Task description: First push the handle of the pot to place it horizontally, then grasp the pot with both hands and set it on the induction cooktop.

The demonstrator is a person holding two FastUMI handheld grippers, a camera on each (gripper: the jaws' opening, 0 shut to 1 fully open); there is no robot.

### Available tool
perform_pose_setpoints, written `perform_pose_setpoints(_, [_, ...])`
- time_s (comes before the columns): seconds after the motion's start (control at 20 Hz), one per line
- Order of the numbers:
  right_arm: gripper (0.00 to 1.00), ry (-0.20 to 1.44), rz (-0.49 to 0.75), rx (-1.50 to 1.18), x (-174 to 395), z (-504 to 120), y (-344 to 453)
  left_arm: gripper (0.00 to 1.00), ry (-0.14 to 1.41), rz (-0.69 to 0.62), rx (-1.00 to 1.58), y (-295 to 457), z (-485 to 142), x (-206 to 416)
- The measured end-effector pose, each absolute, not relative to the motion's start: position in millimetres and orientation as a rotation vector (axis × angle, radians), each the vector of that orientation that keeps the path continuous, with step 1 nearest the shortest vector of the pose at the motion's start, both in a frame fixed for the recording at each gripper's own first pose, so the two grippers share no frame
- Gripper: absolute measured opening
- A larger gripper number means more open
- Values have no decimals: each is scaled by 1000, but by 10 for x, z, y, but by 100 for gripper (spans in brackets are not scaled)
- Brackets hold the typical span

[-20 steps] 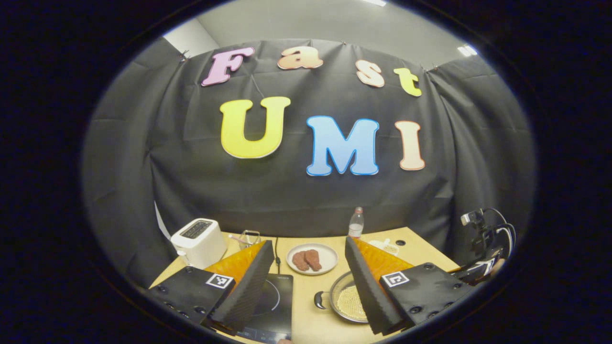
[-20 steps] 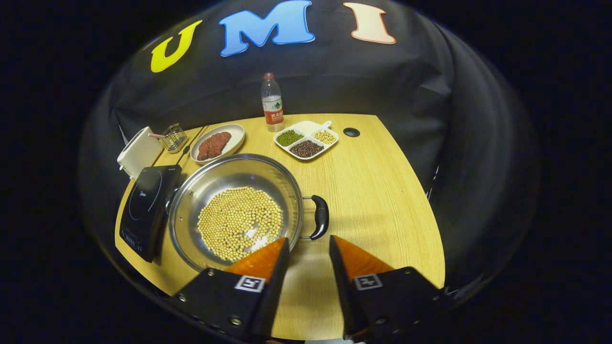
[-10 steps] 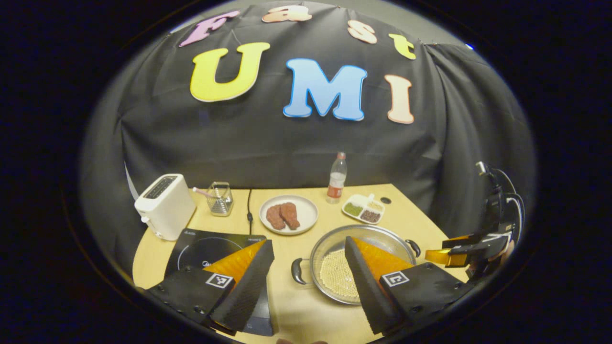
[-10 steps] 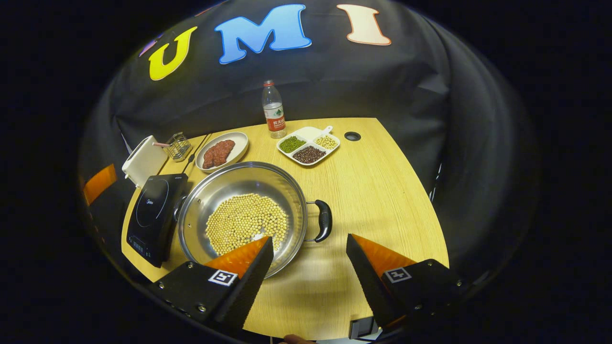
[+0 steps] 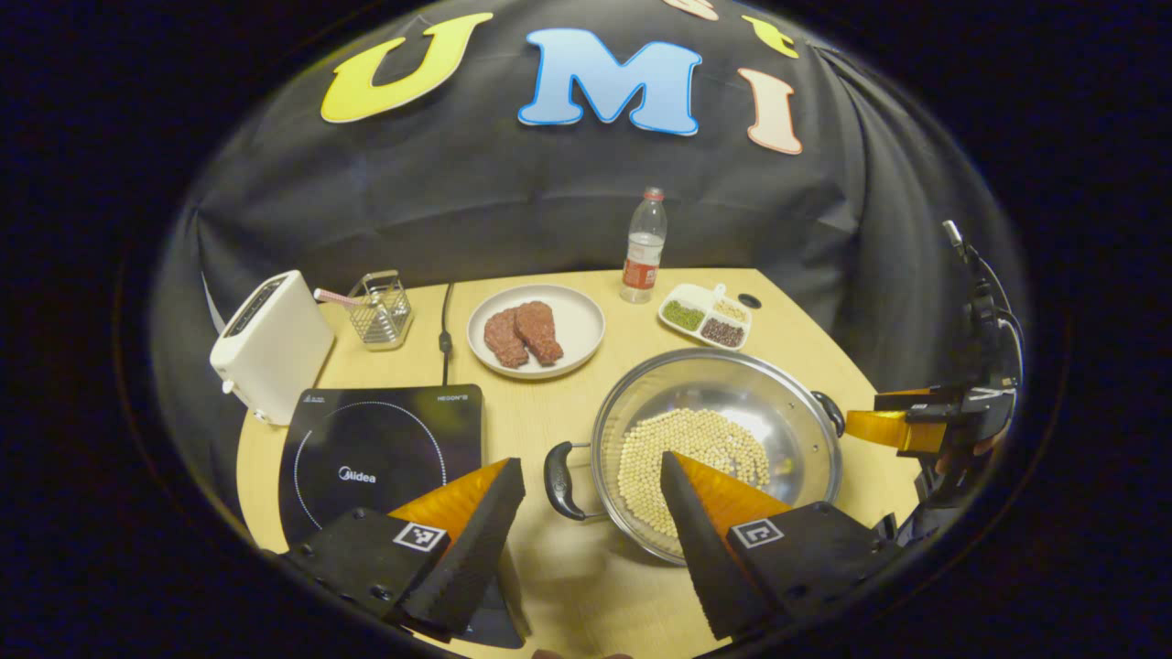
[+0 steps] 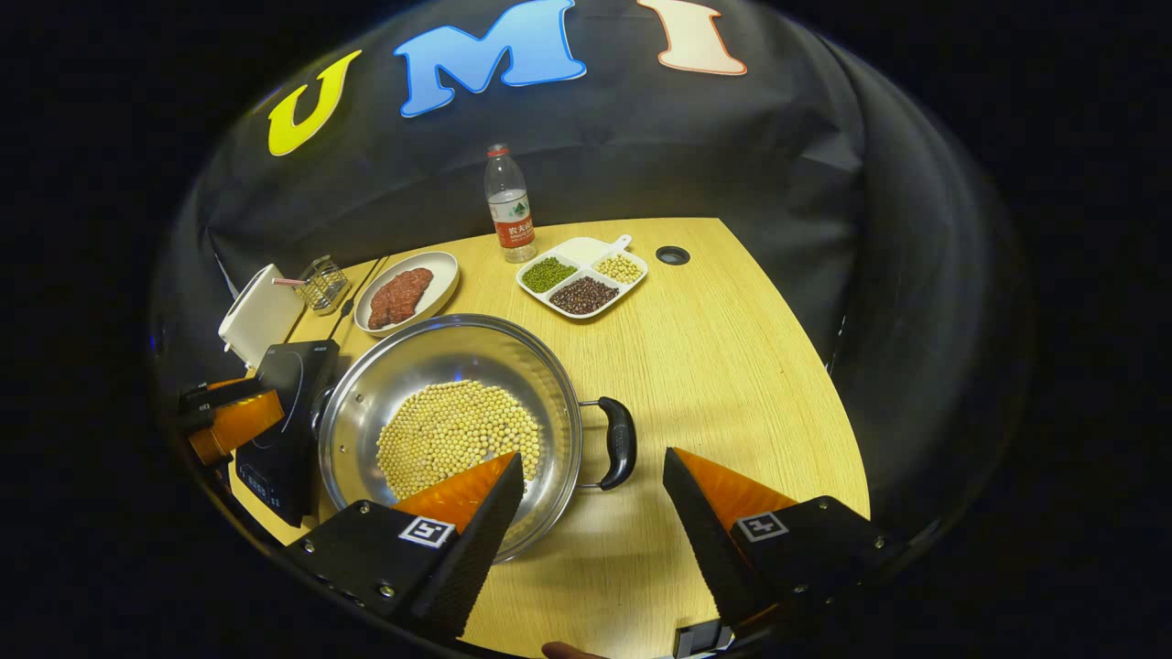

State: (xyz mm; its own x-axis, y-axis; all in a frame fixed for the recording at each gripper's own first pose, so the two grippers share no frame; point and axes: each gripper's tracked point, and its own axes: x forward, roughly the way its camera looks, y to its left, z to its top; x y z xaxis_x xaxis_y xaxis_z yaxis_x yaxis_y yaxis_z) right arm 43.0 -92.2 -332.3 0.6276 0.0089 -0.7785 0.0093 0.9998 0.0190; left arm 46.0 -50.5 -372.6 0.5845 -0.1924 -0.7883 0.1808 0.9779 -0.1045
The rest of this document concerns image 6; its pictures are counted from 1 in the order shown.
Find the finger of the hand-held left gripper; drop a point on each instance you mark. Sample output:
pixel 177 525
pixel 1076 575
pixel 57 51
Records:
pixel 229 394
pixel 243 426

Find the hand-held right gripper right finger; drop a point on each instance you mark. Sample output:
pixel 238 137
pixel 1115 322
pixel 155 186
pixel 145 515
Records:
pixel 710 549

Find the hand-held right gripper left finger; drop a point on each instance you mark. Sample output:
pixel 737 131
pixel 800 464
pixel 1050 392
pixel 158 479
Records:
pixel 476 549

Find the black induction cooktop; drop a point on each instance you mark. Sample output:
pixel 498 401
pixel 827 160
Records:
pixel 293 430

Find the white toaster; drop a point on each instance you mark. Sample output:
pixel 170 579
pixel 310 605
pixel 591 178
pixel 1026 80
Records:
pixel 261 316

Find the pile of yellow soybeans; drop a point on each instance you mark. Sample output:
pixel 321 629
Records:
pixel 449 430

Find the red striped straw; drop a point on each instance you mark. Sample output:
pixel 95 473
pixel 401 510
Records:
pixel 288 282

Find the brown meat steak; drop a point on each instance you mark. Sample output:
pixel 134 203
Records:
pixel 414 288
pixel 383 307

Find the white round plate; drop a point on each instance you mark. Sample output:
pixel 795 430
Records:
pixel 439 279

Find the heap of dark red beans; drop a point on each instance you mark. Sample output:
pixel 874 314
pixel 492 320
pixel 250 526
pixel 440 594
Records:
pixel 584 295

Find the heap of green mung beans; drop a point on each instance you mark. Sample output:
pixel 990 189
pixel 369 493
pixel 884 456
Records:
pixel 548 275

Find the small heap of pale beans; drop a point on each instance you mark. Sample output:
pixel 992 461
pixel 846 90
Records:
pixel 620 268

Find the black table grommet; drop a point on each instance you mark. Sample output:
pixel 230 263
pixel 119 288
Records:
pixel 673 255

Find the white divided dish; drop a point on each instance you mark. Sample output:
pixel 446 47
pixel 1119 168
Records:
pixel 577 249

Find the clear plastic water bottle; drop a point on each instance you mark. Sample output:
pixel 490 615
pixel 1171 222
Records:
pixel 511 210

